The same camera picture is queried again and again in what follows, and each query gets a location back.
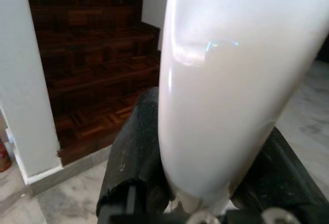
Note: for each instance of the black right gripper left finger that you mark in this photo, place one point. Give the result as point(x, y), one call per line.
point(133, 152)

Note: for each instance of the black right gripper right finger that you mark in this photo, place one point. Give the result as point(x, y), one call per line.
point(282, 177)

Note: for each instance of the dark wooden staircase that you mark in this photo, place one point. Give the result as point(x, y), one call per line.
point(97, 67)

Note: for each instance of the red canister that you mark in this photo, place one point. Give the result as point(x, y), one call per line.
point(3, 157)

